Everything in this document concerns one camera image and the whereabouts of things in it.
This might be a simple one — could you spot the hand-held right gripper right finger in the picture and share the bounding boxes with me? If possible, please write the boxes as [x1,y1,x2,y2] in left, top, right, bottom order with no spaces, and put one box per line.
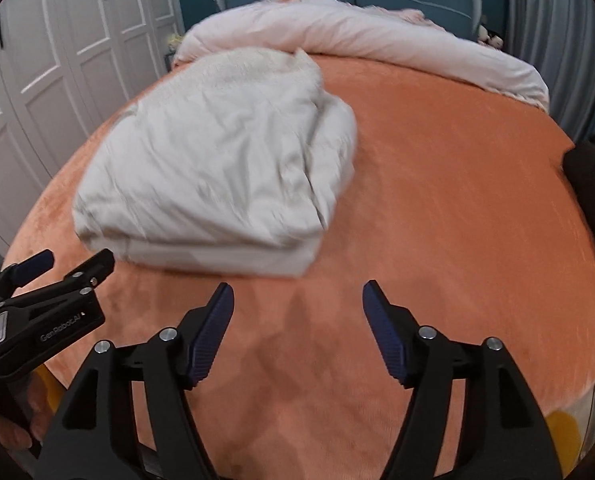
[361,280,563,480]

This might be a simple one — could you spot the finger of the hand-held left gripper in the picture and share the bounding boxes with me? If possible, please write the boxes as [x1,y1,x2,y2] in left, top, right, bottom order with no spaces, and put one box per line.
[0,251,56,307]
[0,248,116,312]

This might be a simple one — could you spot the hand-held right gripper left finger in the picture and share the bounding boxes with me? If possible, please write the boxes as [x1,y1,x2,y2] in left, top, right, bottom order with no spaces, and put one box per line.
[34,282,236,480]

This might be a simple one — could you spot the white puffer jacket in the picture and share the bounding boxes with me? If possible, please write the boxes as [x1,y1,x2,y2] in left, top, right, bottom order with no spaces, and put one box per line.
[72,46,359,278]

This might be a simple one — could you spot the person's left hand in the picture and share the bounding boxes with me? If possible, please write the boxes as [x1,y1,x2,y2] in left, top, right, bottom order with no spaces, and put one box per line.
[0,374,57,453]

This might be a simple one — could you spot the orange bed blanket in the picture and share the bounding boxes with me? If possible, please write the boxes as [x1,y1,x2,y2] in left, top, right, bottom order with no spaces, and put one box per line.
[2,52,595,480]

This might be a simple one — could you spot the yellow garment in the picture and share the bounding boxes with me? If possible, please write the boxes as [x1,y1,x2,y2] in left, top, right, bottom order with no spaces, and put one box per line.
[36,364,595,466]

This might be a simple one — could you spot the white panelled wardrobe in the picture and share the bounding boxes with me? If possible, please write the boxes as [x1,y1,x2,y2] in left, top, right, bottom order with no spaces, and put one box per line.
[0,0,186,261]

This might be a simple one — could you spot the pink duvet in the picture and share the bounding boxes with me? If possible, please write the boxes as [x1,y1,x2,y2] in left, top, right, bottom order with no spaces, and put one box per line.
[170,0,551,111]

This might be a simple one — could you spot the small plush toys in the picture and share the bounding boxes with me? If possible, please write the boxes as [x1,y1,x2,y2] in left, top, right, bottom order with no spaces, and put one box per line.
[477,25,504,52]

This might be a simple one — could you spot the grey-blue curtain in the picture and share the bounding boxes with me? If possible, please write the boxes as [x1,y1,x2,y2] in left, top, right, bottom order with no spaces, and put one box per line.
[497,0,595,141]

